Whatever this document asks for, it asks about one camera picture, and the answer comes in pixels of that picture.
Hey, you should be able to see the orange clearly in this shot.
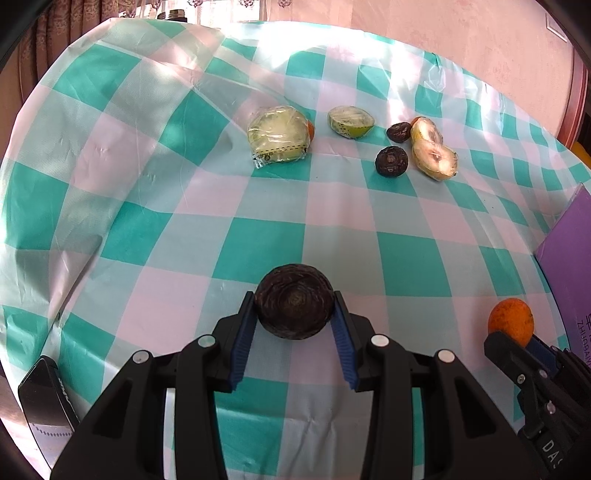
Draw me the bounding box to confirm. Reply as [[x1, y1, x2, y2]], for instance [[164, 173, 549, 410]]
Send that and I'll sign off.
[[488, 298, 535, 348]]

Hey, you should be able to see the large dark passion fruit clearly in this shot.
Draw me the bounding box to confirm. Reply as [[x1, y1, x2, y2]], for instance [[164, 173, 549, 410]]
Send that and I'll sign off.
[[254, 264, 335, 340]]

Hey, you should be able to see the pale fruit half front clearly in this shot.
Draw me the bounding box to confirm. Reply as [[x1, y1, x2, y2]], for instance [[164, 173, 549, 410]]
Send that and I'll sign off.
[[412, 140, 459, 181]]

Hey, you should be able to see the pale fruit half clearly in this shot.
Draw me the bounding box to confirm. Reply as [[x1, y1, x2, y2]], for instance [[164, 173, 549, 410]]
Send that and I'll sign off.
[[411, 116, 444, 145], [412, 140, 459, 181]]

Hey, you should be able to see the pale fruit half back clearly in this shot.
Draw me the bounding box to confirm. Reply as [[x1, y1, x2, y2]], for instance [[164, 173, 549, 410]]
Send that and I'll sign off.
[[411, 116, 444, 145]]

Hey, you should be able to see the small dark dried fruit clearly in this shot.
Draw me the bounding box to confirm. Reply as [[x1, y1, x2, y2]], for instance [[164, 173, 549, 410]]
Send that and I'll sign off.
[[386, 122, 412, 144]]

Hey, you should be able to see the small green fruit half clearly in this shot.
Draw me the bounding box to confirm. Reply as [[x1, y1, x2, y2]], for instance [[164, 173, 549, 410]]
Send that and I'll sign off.
[[328, 106, 375, 139]]

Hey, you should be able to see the large green fruit half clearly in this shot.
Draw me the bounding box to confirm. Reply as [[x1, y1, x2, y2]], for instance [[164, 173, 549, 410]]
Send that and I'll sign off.
[[246, 106, 311, 169]]

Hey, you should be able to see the black phone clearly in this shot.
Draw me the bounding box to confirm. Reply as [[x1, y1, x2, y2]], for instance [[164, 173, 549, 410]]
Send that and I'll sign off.
[[18, 355, 79, 469]]

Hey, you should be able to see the purple cardboard box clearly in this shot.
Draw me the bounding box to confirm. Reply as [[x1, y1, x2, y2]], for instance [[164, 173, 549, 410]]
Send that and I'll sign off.
[[535, 185, 591, 364]]

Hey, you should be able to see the yellow object at edge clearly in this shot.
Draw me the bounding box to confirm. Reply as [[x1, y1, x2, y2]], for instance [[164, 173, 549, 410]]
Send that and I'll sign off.
[[571, 142, 591, 168]]

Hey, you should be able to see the teal pink checkered tablecloth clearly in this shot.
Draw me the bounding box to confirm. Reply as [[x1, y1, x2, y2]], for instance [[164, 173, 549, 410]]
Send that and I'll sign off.
[[0, 18, 591, 480]]

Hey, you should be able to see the brown drape curtain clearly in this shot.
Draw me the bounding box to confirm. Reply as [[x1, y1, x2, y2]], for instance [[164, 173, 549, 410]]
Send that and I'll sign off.
[[18, 0, 122, 103]]

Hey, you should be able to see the dark jar on windowsill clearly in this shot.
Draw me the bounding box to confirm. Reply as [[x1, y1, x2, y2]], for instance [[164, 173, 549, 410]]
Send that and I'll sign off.
[[156, 9, 187, 23]]

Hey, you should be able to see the red wooden door frame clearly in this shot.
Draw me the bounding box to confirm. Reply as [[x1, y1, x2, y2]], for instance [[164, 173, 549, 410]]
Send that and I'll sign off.
[[557, 49, 589, 149]]

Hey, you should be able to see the white wall switch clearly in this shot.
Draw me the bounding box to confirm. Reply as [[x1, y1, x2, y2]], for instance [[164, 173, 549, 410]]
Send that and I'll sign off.
[[545, 13, 569, 43]]

